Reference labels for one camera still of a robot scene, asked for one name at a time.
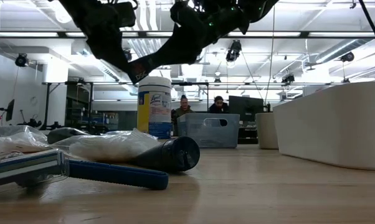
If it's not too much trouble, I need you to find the clear bag of cotton swabs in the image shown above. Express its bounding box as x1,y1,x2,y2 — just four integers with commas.
52,128,162,163

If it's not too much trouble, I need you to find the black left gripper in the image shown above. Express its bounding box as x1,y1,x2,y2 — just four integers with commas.
59,0,132,74

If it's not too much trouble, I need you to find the dark storage shelf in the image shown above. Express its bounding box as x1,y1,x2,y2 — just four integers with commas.
65,83,94,129

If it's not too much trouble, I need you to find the white plastic bin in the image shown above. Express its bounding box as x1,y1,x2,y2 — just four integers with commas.
273,81,375,171

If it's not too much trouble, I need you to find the clear bag of cotton pads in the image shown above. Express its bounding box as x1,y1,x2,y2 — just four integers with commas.
0,124,51,156

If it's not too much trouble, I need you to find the red and black equipment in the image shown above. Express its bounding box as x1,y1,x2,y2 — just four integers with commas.
0,98,16,127

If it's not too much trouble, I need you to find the thin hanging cable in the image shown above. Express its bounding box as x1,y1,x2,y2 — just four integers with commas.
269,6,276,98

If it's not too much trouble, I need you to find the Lysol wipes canister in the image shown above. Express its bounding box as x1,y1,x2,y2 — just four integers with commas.
136,76,173,140

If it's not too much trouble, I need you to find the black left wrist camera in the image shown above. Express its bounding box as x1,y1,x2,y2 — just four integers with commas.
112,1,137,29

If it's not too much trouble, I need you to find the light grey plastic bin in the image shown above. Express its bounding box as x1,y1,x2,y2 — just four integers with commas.
255,112,279,150

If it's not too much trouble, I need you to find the black overhead frame bar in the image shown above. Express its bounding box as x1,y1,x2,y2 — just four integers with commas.
0,30,375,39

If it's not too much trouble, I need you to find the black computer monitor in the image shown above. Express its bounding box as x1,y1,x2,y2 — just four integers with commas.
228,95,265,123

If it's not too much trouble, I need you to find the black-framed background table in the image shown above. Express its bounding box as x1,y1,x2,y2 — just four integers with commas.
41,80,211,131

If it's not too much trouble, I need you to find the person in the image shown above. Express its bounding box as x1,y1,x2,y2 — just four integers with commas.
171,94,195,137
208,95,230,114

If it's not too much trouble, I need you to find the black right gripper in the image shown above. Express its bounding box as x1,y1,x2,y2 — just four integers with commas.
162,0,250,65

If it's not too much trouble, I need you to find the blue razor with clear cap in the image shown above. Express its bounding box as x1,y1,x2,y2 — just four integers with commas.
0,148,169,191

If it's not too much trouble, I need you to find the translucent grey plastic bin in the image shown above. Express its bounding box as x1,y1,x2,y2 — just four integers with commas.
176,113,240,149

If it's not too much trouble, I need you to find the navy tube with white print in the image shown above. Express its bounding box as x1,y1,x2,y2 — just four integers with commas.
130,135,201,174

